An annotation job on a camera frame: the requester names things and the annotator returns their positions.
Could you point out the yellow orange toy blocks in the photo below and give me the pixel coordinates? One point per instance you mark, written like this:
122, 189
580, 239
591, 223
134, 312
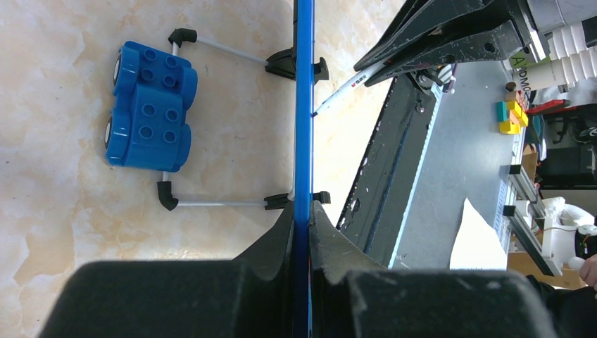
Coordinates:
512, 113

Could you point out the blue framed whiteboard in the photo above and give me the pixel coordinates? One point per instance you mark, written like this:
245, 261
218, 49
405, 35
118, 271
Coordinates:
303, 177

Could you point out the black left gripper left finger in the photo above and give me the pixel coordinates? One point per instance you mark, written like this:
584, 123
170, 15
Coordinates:
247, 296

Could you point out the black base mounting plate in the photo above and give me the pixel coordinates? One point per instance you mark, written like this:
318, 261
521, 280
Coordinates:
377, 204

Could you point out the metal wire whiteboard stand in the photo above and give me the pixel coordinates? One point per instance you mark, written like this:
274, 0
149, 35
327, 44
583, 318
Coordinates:
229, 155

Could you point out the white green paper cups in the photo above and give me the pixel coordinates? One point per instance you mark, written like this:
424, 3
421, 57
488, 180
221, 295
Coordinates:
571, 59

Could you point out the white printed paper sheet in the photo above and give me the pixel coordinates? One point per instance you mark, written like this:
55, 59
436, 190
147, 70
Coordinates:
476, 246

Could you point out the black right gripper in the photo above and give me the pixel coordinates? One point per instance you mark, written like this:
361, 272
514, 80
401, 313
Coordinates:
427, 34

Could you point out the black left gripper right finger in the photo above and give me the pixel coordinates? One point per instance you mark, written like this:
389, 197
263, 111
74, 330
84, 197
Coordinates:
353, 296

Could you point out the blue white marker pen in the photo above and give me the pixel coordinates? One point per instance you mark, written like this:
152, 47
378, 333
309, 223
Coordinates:
349, 86

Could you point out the black whiteboard foot clip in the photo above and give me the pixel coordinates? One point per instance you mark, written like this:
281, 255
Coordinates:
323, 197
321, 72

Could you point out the bystander hand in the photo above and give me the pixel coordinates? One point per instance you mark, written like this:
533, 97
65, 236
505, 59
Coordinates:
588, 271

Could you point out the blue toy car block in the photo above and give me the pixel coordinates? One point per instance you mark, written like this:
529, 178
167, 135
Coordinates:
153, 91

